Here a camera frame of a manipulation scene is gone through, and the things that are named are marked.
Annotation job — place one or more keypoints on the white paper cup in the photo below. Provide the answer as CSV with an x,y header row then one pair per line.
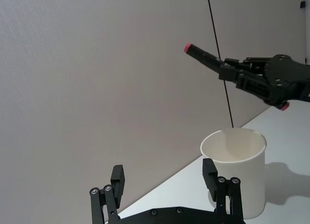
x,y
244,175

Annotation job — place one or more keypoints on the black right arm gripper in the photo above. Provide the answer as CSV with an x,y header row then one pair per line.
x,y
288,76

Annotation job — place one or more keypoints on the small black clip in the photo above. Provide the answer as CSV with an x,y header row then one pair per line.
x,y
302,4

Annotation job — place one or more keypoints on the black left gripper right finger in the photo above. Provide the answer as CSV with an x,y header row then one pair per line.
x,y
210,178

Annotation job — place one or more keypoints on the black marker with red ends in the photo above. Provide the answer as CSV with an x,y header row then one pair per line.
x,y
201,54

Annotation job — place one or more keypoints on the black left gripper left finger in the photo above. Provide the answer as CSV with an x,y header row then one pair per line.
x,y
118,185

